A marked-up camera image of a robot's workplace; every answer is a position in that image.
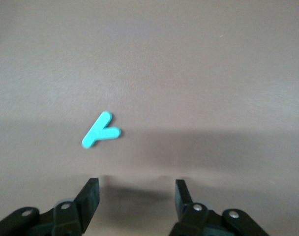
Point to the brown table cover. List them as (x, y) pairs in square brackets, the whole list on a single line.
[(188, 73)]

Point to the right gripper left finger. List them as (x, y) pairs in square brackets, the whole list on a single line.
[(66, 218)]

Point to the teal letter y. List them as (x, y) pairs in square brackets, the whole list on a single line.
[(100, 133)]

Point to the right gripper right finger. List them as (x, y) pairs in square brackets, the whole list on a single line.
[(196, 221)]

